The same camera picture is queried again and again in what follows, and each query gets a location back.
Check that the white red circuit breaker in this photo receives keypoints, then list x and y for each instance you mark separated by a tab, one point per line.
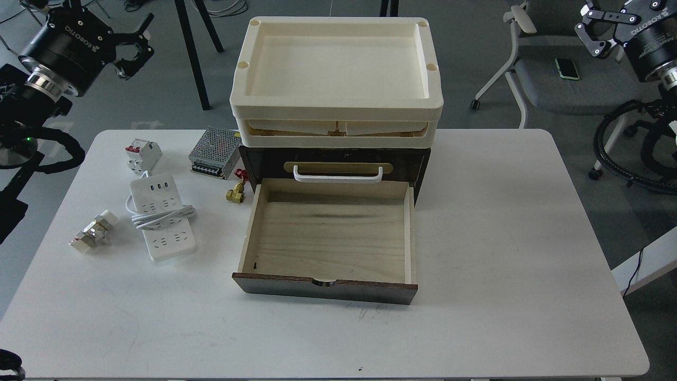
143	155

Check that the metal mesh power supply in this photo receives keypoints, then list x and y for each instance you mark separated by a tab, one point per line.
216	153

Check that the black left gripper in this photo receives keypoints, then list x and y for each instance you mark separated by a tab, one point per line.
76	45

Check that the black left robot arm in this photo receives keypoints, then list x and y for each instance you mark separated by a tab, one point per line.
29	98

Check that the white metal pipe fitting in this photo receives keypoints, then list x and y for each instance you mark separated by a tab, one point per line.
95	233

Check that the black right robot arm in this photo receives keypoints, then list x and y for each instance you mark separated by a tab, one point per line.
666	85

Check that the green smartphone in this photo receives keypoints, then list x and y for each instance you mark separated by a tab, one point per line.
566	69

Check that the open wooden drawer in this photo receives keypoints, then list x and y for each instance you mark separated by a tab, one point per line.
348	242

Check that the grey office chair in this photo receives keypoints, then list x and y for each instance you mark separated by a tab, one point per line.
549	67

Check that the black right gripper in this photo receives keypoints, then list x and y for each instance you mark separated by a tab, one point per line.
649	43

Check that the white power strip with cable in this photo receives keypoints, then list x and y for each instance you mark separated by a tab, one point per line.
158	211

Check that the dark wooden cabinet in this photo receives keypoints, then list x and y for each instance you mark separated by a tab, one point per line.
400	165

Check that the cream plastic tray top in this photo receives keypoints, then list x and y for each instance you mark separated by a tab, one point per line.
337	82

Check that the brass valve red handle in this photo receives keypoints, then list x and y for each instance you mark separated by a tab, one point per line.
236	194

